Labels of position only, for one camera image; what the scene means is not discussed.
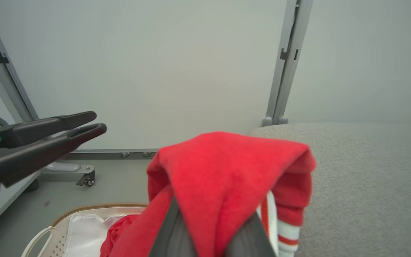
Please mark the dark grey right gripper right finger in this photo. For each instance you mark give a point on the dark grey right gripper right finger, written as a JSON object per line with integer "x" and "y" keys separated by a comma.
{"x": 250, "y": 241}

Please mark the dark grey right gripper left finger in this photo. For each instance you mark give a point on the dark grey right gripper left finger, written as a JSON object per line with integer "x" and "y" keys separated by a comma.
{"x": 171, "y": 235}

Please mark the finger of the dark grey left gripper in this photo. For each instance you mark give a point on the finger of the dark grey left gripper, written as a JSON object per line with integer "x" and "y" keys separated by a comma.
{"x": 45, "y": 126}
{"x": 45, "y": 151}

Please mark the red garment with striped cuffs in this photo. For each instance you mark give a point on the red garment with striped cuffs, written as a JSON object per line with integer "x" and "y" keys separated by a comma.
{"x": 223, "y": 171}

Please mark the beige laundry basket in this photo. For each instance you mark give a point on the beige laundry basket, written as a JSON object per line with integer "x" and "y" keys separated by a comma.
{"x": 57, "y": 232}

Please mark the white basket liner cloth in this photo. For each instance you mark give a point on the white basket liner cloth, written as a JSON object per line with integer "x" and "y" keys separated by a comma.
{"x": 84, "y": 233}

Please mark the grey partition foot with caster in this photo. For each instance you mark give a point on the grey partition foot with caster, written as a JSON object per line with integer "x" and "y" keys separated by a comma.
{"x": 70, "y": 171}

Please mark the grey partition post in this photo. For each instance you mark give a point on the grey partition post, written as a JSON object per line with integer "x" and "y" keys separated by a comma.
{"x": 4, "y": 67}
{"x": 287, "y": 60}

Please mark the grey partition base rail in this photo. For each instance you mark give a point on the grey partition base rail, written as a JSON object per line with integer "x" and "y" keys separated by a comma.
{"x": 112, "y": 153}

